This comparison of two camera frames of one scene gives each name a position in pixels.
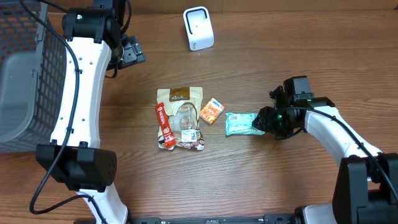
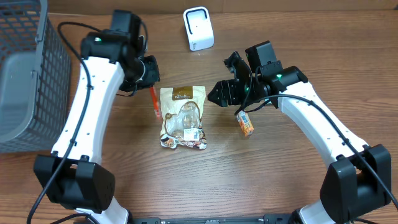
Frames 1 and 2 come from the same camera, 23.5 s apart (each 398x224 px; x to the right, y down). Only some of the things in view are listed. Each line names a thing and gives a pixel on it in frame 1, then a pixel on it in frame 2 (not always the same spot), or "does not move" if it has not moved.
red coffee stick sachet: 166,133 to 155,101
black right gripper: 265,117 to 227,91
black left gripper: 132,52 to 151,74
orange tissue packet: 211,111 to 245,123
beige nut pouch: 183,106 does not move
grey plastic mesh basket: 33,78 does not move
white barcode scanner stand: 199,27 does not move
